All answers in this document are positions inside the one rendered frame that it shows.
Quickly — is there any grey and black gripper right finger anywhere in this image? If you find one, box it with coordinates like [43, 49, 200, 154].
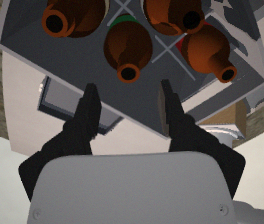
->
[157, 79, 246, 200]

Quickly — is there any dark grey crate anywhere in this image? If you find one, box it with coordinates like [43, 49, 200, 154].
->
[0, 0, 264, 140]

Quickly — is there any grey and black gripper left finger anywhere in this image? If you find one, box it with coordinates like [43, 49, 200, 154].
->
[18, 83, 102, 203]

